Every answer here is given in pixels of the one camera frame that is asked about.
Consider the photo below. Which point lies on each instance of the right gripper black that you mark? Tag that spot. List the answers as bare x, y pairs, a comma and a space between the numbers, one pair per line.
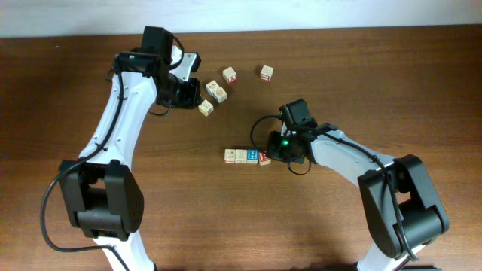
274, 152

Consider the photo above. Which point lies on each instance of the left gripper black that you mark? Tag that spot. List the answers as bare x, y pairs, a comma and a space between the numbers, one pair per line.
191, 98

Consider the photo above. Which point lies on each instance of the red E wooden block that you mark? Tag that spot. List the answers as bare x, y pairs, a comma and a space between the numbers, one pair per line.
263, 159

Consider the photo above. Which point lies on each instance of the blue H wooden block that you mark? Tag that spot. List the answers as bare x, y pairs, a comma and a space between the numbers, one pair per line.
252, 156

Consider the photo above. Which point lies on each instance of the green R wooden block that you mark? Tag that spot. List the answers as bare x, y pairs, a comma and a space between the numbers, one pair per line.
241, 156

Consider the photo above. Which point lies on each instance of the wooden block red side drawing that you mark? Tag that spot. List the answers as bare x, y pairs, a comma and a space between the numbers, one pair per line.
230, 155

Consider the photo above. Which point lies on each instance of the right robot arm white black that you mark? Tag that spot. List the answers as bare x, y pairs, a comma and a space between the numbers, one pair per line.
402, 208

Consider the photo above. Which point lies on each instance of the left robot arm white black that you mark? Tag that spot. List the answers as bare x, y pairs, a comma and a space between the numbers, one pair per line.
101, 195

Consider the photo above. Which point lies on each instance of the plain wooden block bird drawing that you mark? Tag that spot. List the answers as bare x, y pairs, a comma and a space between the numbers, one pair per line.
206, 108

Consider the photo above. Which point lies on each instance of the plain wooden block with blue side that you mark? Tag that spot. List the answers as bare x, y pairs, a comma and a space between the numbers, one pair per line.
211, 87

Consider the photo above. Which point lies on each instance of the plain wooden block drawing top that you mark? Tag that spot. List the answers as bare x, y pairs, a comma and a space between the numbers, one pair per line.
219, 94

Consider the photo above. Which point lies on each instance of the red Y wooden block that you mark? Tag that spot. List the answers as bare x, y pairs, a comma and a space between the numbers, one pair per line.
229, 75

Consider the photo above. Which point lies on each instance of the red I wooden block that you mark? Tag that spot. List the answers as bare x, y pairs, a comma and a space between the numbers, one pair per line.
266, 73

